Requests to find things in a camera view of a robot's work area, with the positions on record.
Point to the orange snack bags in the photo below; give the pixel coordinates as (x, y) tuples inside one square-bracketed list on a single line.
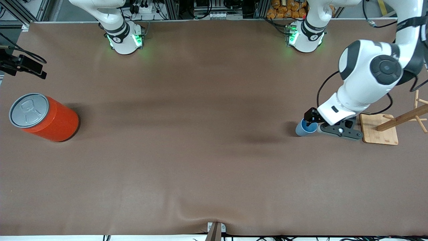
[(287, 11)]

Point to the white power strip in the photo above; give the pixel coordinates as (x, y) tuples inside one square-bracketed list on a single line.
[(145, 8)]

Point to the metal clamp bracket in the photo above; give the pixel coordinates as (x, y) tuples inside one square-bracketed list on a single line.
[(214, 234)]

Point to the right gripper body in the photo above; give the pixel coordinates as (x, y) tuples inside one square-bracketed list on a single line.
[(14, 63)]

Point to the metal corner bracket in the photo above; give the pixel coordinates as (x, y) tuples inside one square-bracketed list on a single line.
[(25, 27)]

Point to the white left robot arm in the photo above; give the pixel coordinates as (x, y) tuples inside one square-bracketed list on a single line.
[(367, 67)]

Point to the wooden cup rack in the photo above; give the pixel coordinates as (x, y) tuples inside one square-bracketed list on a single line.
[(378, 132)]

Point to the orange can with grey lid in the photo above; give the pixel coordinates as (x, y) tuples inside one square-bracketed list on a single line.
[(57, 124)]

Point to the brown table cover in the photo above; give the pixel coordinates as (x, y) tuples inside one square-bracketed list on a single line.
[(214, 167)]

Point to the light blue plastic cup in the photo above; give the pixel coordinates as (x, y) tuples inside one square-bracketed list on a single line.
[(302, 131)]

